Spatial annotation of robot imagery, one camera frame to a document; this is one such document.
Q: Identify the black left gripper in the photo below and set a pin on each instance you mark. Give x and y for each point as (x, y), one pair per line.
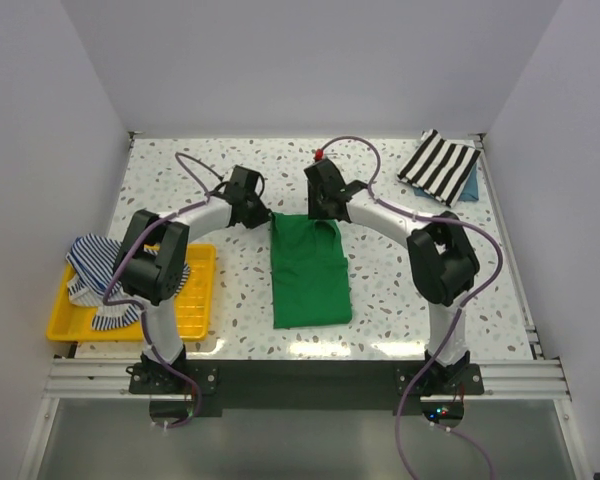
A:
(261, 215)

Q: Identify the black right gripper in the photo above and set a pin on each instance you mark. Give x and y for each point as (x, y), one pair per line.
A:
(315, 212)

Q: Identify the green tank top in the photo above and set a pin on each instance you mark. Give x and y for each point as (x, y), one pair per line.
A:
(310, 280)

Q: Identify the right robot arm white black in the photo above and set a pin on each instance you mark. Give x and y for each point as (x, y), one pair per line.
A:
(442, 260)

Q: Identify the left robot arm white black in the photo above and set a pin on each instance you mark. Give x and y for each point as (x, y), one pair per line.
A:
(150, 262)

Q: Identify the blue folded tank top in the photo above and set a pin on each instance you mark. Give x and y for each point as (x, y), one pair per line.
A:
(469, 193)

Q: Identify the blue white striped tank top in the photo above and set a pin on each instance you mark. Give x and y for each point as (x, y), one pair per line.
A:
(92, 257)

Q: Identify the black white striped folded top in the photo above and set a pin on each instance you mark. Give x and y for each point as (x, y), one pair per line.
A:
(439, 168)

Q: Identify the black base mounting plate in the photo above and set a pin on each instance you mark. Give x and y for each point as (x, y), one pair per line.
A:
(330, 385)

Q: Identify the yellow plastic tray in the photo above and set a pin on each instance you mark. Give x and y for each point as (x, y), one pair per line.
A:
(72, 323)

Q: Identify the aluminium front rail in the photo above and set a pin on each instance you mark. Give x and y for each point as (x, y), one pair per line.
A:
(501, 380)

